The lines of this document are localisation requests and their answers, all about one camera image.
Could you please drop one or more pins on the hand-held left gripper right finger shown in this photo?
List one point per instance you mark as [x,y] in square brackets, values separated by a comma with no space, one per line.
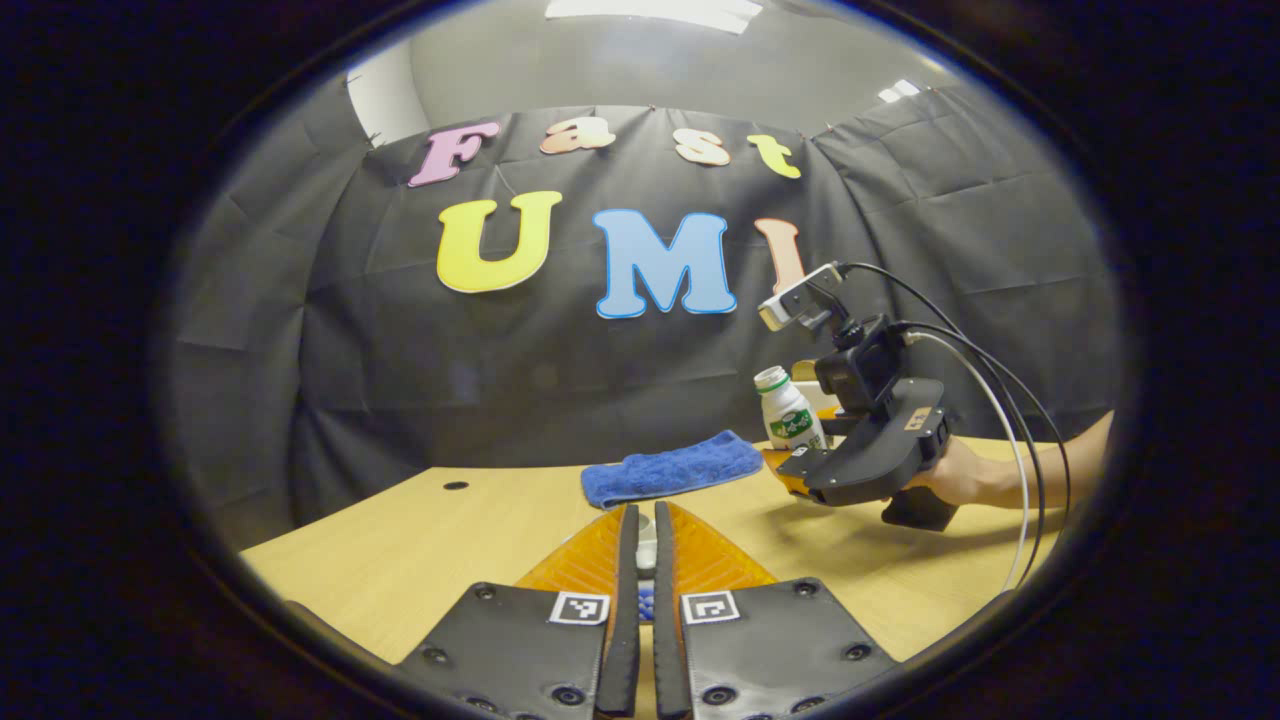
[668,620]

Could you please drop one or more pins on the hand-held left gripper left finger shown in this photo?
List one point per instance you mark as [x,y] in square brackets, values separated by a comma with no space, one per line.
[625,600]

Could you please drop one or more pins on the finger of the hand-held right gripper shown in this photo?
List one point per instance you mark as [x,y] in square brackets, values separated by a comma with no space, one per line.
[815,462]
[842,425]

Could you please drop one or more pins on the white green-label water bottle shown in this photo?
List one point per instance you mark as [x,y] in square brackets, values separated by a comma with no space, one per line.
[790,420]

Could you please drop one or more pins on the white teacup lid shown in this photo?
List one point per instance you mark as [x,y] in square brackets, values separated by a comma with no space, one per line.
[647,550]

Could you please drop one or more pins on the blue towel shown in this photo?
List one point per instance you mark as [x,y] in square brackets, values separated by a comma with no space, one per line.
[670,470]

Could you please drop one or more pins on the black backdrop cloth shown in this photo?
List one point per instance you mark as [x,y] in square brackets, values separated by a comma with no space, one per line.
[400,350]

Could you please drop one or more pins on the small ceiling light panel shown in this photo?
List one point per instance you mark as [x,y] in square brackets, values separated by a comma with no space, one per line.
[898,92]

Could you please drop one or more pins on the large ceiling light panel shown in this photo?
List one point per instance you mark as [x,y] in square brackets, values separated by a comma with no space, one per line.
[650,12]

